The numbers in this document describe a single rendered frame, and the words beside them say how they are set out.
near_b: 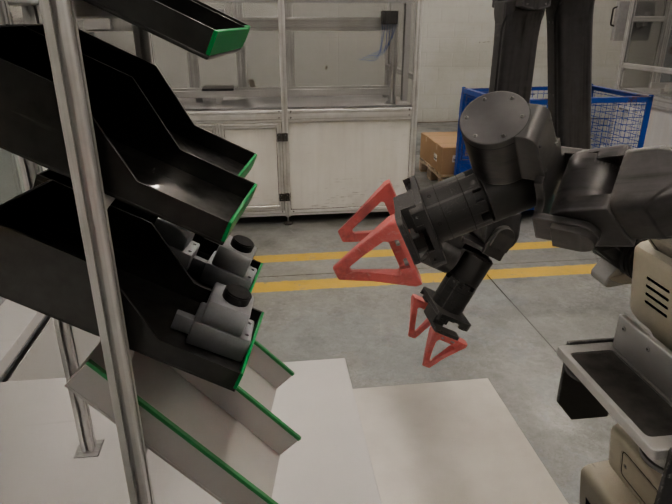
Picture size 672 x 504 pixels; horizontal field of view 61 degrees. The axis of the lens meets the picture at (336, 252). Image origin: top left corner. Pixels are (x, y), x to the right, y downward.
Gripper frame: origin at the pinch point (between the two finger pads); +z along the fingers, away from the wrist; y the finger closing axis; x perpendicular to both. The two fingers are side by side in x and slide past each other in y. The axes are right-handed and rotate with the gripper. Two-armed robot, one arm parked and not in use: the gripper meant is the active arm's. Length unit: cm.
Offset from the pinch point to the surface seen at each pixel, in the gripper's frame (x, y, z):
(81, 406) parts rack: 15, -20, 54
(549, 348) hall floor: 160, -197, -32
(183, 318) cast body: 0.0, 0.9, 19.0
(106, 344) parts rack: -3.6, 9.5, 22.3
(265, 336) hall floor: 100, -201, 99
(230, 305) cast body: 0.3, 1.8, 13.2
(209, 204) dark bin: -9.8, -0.6, 10.7
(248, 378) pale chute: 20.1, -18.5, 26.0
